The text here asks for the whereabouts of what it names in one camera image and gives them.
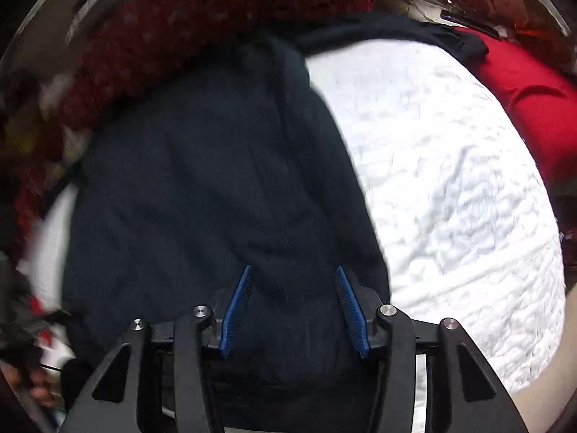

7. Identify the dark navy large garment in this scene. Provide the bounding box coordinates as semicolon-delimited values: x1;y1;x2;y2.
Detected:
62;13;487;432

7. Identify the person's bare hand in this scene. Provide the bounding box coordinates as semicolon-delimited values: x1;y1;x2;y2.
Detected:
1;362;56;408

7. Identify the plain red cloth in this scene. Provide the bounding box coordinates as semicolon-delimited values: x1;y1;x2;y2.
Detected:
460;29;577;186

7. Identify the red penguin print blanket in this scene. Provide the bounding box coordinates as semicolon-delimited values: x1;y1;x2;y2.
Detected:
1;0;375;258

